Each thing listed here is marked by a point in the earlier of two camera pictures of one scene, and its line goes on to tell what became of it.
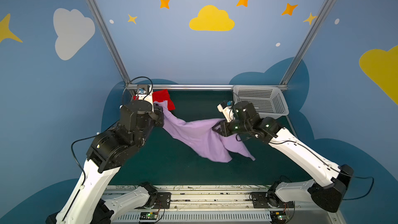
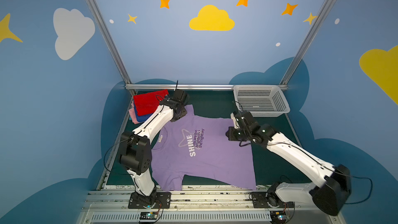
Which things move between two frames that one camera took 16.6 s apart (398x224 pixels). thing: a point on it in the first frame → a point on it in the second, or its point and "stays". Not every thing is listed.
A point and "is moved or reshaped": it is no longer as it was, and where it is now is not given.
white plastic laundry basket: [268, 101] stays
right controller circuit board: [278, 217] stays
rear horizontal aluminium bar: [284, 86] stays
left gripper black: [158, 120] → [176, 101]
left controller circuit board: [148, 215] stays
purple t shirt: [200, 135] is moved or reshaped
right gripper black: [224, 127] → [232, 134]
